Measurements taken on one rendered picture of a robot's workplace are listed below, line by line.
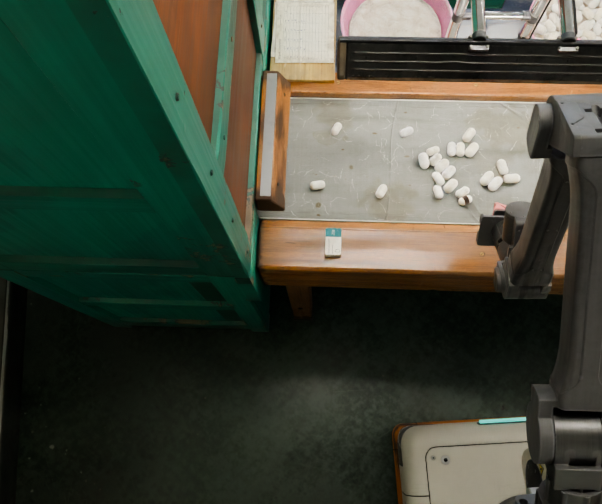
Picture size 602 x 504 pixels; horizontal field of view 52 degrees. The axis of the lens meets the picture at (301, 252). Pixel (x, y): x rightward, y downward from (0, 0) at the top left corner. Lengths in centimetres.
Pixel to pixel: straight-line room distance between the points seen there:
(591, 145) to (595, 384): 28
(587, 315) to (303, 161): 83
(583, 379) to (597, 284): 12
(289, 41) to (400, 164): 39
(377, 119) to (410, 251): 33
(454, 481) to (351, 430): 40
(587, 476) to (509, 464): 100
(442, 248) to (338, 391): 84
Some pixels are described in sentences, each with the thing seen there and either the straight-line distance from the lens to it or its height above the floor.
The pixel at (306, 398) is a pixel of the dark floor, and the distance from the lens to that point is 206.
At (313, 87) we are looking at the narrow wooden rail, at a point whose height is 76.
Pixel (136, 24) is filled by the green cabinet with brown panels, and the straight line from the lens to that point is 52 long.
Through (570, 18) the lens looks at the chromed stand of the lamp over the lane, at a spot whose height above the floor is 112.
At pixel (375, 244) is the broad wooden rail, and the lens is 134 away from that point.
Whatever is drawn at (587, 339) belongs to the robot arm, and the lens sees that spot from 79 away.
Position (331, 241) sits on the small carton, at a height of 78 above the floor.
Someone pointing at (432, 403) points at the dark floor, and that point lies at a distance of 208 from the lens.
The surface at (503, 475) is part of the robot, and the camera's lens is 184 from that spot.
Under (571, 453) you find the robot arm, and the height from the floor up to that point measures 126.
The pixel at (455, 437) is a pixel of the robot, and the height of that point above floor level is 28.
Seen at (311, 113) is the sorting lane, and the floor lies 74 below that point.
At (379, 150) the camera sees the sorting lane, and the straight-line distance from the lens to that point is 145.
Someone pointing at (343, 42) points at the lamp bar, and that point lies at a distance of 113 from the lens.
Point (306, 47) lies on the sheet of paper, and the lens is 152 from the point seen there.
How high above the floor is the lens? 205
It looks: 75 degrees down
